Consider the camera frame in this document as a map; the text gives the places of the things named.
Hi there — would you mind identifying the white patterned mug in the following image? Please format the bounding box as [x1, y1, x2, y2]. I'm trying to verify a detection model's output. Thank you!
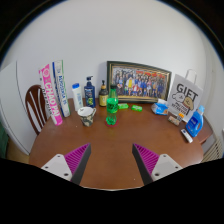
[77, 106, 97, 127]

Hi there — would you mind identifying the framed group picture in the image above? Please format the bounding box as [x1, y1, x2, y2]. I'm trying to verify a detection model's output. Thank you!
[106, 60, 173, 104]

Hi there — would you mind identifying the small white remote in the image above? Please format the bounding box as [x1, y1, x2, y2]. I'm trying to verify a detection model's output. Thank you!
[180, 128, 194, 144]

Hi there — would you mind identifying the blue detergent bottle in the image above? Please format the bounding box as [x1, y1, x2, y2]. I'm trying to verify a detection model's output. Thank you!
[185, 105, 206, 138]

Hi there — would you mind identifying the pink shuttlecock tube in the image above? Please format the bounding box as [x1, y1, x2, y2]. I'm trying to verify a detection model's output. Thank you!
[38, 63, 64, 127]

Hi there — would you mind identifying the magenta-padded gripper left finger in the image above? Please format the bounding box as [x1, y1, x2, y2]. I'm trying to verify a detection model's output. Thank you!
[40, 143, 93, 186]

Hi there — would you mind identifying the blue white tissue pack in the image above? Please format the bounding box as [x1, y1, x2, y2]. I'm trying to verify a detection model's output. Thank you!
[150, 98, 170, 116]

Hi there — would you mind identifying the brown wooden chair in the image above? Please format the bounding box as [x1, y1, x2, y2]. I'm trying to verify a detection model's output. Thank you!
[25, 84, 51, 136]

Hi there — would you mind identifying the amber pump bottle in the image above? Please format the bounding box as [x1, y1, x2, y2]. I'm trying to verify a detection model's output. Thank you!
[98, 79, 109, 108]

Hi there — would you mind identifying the small patterned box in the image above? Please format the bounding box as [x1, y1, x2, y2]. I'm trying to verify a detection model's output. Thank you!
[167, 115, 181, 127]

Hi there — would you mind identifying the white green-blue shuttlecock tube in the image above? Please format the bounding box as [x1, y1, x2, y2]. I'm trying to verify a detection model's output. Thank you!
[52, 59, 72, 118]

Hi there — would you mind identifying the small green packet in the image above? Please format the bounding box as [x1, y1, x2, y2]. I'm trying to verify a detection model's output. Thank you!
[130, 104, 143, 112]
[117, 102, 130, 110]

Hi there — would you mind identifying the flat round red coaster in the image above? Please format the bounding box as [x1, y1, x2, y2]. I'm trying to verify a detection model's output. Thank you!
[104, 119, 121, 128]

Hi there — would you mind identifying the white radiator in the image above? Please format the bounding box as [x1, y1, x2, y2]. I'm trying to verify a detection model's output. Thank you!
[201, 134, 224, 163]

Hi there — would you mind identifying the white bottle with blue cap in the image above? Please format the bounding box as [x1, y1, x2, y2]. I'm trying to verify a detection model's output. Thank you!
[71, 82, 84, 112]

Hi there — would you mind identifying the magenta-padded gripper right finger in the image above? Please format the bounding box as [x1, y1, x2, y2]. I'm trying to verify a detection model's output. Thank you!
[131, 143, 184, 186]

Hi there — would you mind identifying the green plastic drink bottle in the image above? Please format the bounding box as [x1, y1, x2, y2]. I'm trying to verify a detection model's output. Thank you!
[105, 84, 120, 126]

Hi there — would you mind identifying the dark blue pump bottle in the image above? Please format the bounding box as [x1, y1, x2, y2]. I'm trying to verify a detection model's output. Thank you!
[83, 75, 97, 108]

